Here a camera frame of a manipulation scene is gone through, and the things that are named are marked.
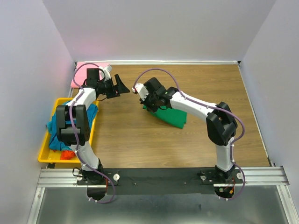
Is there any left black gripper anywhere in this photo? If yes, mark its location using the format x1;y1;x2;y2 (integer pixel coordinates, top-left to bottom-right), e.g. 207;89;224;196
98;74;130;99

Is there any green polo t-shirt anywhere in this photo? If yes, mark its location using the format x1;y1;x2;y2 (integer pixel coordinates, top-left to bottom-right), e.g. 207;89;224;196
142;106;187;129

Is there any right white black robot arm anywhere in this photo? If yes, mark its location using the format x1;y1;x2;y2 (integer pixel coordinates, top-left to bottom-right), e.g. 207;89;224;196
133;77;238;183

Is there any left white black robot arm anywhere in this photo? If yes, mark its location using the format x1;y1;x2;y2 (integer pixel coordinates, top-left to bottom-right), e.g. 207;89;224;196
56;64;129;184

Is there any folded pink t-shirt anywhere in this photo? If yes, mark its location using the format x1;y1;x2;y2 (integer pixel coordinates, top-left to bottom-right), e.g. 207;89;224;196
71;62;112;88

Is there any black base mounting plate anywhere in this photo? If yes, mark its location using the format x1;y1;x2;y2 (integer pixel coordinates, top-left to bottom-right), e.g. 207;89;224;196
75;167;243;198

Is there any crumpled blue t-shirt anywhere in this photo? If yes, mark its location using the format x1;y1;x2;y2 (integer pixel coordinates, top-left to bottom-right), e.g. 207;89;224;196
46;104;98;151

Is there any orange red t-shirt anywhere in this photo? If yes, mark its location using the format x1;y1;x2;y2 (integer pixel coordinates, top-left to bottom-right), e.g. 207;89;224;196
60;151;78;161

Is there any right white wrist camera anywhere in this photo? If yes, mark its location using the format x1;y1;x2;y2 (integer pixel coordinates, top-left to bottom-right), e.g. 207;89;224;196
132;83;149;101

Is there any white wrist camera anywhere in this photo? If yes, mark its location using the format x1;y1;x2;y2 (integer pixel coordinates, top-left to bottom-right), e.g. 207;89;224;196
132;83;149;101
99;65;112;81

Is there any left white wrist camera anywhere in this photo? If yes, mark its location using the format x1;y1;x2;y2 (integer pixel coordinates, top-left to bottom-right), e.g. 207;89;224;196
99;65;112;81

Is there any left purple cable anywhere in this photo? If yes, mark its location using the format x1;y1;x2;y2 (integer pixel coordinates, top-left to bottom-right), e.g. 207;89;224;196
69;62;117;204

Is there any aluminium frame rail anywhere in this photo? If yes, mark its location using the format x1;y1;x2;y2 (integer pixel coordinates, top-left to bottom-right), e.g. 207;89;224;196
28;167;299;224

